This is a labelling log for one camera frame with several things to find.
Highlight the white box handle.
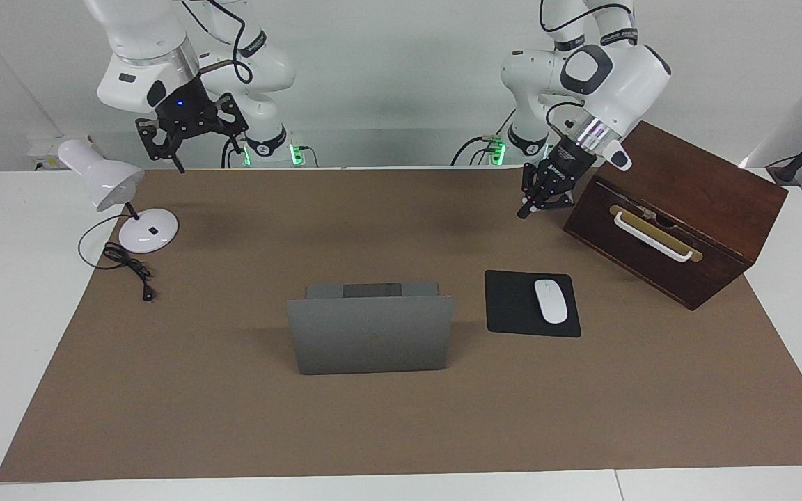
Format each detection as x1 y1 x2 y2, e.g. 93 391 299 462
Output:
613 211 693 263

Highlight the brown table mat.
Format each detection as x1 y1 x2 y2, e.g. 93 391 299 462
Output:
0 167 802 483

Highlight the dark wooden box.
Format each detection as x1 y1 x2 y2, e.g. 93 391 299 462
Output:
563 120 789 312

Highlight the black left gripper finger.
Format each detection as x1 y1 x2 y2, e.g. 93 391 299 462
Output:
518 164 551 220
537 182 576 212

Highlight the grey laptop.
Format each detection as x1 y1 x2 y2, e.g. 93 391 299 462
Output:
286 280 454 376

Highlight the white desk lamp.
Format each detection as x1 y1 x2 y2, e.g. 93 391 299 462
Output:
58 138 180 255

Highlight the white computer mouse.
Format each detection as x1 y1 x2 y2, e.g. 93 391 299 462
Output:
534 279 569 325

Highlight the white wall socket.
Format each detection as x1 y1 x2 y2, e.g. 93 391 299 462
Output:
27 136 64 171

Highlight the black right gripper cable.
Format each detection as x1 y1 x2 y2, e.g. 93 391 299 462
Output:
177 0 254 84

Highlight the brass box plate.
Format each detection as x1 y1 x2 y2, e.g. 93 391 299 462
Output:
608 204 703 263

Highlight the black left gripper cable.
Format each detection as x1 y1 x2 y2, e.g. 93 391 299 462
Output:
539 0 635 140

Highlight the black arm base cable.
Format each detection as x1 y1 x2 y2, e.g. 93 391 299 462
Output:
222 134 247 168
451 104 517 166

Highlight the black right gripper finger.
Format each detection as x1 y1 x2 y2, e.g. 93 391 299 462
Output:
214 94 249 155
135 118 189 173

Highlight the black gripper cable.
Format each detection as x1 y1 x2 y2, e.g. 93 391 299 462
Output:
177 0 254 84
539 0 635 140

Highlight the black lamp power cable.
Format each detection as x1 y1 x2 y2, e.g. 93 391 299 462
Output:
78 212 159 303

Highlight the black mouse pad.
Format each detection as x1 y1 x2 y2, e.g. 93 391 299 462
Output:
484 270 582 339

